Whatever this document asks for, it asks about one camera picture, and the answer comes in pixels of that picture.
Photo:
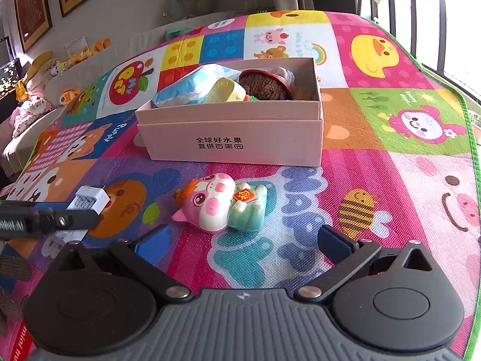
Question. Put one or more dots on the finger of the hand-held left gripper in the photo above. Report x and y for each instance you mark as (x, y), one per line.
(67, 221)

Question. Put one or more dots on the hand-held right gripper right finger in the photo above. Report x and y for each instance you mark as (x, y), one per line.
(334, 242)

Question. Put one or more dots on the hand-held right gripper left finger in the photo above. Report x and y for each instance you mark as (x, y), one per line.
(152, 238)

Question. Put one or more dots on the white perforated small box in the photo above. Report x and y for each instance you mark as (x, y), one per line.
(94, 197)

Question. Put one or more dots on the pink pig figure toy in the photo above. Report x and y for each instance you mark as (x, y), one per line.
(220, 205)

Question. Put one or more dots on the pink cardboard box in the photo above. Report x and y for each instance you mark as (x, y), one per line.
(233, 135)

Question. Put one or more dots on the blue tissue pack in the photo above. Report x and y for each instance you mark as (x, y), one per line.
(180, 90)

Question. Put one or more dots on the person's left hand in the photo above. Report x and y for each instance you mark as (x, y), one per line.
(13, 267)

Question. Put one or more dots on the colourful printed play mat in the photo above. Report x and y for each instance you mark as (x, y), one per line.
(375, 139)

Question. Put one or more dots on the pink clothes pile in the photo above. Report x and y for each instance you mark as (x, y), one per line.
(28, 111)

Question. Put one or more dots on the orange fish plush toy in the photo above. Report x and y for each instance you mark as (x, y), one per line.
(67, 96)

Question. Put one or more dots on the glass fish tank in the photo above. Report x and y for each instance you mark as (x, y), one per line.
(7, 75)

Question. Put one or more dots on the yellow banana plush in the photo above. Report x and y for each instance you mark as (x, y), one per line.
(37, 64)

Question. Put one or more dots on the cream yellow toy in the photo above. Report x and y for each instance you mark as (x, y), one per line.
(225, 90)

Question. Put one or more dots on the row of yellow plush toys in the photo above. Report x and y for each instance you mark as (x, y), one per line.
(84, 52)

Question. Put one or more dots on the brown knit item red rim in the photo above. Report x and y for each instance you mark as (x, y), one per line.
(265, 84)

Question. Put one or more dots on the white paper card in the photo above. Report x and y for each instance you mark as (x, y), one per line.
(75, 45)

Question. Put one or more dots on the beige sofa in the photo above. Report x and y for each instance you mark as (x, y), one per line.
(124, 45)

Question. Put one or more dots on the teal cloth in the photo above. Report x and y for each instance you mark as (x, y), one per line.
(176, 30)

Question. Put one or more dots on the large framed red picture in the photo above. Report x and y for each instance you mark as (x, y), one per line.
(32, 7)

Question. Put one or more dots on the grey standing fan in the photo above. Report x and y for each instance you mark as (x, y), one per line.
(191, 0)

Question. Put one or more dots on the window frame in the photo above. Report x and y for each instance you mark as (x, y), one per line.
(432, 15)

